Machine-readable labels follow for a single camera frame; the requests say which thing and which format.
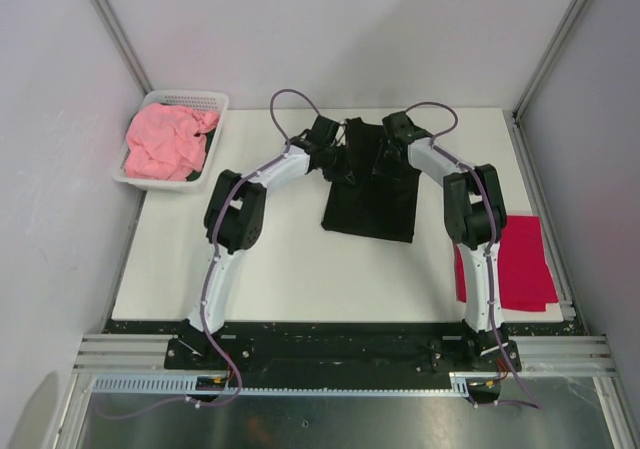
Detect black t-shirt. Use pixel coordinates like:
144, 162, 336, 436
321, 118, 420, 243

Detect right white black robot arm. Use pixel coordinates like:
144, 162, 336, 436
373, 111, 508, 370

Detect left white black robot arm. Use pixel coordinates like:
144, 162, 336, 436
180, 116, 348, 369

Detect dark green garment in basket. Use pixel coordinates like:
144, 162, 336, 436
186, 128, 218, 182

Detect white plastic laundry basket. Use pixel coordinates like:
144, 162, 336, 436
112, 89, 229, 193

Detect crumpled pink t-shirt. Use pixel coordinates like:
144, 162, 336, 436
124, 103, 220, 182

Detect folded magenta t-shirt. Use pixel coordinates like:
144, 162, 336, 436
453, 214, 560, 313

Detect aluminium extrusion rails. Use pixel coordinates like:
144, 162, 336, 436
74, 333, 194, 376

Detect white slotted cable duct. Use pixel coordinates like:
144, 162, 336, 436
91, 372, 500, 397

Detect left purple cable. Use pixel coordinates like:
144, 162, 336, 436
94, 88, 324, 420

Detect right aluminium frame post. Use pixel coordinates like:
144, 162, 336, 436
512, 0, 593, 121

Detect aluminium frame post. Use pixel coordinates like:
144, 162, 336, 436
89, 0, 152, 95
512, 0, 593, 121

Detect left aluminium frame post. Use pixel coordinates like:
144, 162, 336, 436
89, 0, 152, 95

